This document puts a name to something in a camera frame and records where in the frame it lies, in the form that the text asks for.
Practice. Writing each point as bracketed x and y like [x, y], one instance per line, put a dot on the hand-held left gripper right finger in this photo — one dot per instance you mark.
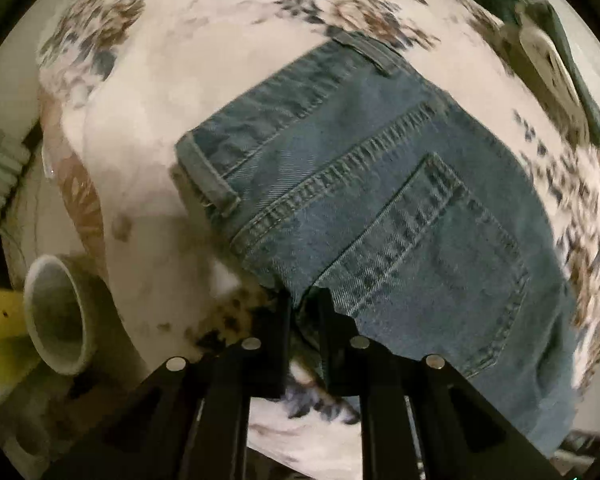
[332, 345]

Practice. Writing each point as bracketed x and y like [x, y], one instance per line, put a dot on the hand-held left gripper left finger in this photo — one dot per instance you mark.
[275, 340]

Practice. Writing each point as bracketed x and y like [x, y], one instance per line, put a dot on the blue denim pants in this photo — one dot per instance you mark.
[380, 200]

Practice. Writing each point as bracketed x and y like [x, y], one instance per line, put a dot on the white ceramic pot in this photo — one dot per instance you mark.
[62, 310]

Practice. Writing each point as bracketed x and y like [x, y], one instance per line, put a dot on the floral printed bed sheet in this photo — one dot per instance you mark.
[190, 85]

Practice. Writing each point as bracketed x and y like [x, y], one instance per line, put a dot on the yellow plastic object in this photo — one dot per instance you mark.
[2, 335]

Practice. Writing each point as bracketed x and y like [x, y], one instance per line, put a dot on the white ribbed radiator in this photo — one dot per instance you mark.
[0, 170]

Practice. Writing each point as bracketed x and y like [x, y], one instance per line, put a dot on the white and green object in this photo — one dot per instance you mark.
[550, 60]

